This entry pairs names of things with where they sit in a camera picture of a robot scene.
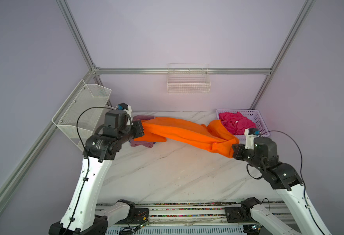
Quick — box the orange t-shirt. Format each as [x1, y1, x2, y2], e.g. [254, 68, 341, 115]
[134, 131, 167, 143]
[142, 117, 240, 158]

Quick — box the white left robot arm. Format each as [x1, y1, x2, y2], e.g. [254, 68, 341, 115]
[48, 103, 144, 235]

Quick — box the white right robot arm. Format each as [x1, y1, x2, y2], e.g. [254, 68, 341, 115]
[232, 135, 330, 235]

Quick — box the folded mauve t-shirt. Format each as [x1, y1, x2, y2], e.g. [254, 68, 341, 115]
[129, 115, 155, 148]

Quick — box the folded orange t-shirt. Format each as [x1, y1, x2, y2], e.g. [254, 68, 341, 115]
[134, 131, 167, 143]

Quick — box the pink t-shirt in basket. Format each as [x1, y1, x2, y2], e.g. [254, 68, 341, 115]
[219, 112, 256, 135]

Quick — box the lilac perforated plastic basket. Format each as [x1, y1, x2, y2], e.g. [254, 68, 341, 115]
[216, 109, 268, 140]

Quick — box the white mesh lower shelf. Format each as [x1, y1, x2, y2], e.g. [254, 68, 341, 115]
[76, 138, 88, 152]

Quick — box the white mesh shelf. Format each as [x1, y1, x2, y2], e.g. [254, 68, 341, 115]
[52, 80, 112, 139]
[76, 138, 88, 152]

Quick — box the white mesh upper shelf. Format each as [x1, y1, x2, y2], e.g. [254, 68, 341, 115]
[52, 80, 112, 139]

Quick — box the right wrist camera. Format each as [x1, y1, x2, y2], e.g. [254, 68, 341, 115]
[244, 128, 260, 149]

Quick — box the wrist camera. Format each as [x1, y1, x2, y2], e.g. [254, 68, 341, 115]
[117, 103, 132, 125]
[244, 128, 260, 149]

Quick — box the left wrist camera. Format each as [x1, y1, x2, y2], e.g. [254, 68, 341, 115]
[117, 103, 132, 125]

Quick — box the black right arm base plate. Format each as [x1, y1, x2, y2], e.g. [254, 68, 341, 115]
[224, 207, 256, 223]

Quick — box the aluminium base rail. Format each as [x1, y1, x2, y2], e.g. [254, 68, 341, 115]
[95, 201, 313, 235]

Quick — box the white wire wall basket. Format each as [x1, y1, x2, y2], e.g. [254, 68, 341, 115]
[167, 63, 211, 95]

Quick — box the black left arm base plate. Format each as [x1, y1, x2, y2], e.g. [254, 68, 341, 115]
[119, 208, 149, 225]

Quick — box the aluminium frame profile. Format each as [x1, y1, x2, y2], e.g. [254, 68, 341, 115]
[0, 0, 316, 224]

